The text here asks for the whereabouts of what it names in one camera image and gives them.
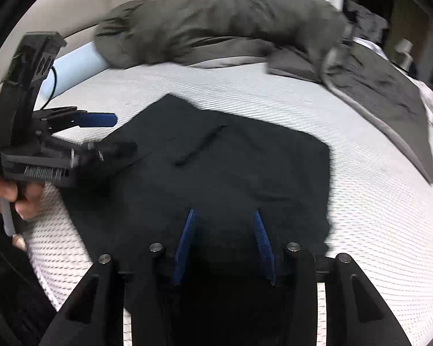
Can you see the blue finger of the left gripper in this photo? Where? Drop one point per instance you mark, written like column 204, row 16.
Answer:
column 93, row 119

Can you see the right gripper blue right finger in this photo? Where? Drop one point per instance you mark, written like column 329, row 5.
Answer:
column 356, row 314

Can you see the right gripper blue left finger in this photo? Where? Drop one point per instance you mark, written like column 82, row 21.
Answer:
column 93, row 314

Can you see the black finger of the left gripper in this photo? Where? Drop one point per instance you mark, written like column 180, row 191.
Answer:
column 105, row 153

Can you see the black pants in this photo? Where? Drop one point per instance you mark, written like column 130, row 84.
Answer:
column 226, row 168

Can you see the person left hand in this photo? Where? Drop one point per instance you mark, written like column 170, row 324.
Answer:
column 27, row 200

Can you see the light blue bolster pillow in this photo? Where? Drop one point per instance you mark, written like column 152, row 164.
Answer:
column 72, row 69

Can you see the white honeycomb mattress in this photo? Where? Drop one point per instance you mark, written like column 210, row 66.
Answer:
column 380, row 207

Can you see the dark grey duvet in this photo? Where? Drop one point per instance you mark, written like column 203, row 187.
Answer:
column 304, row 39

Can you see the white chair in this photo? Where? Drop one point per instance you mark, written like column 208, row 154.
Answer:
column 402, row 56

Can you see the clothes pile on rack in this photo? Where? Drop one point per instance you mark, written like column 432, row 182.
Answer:
column 367, row 25

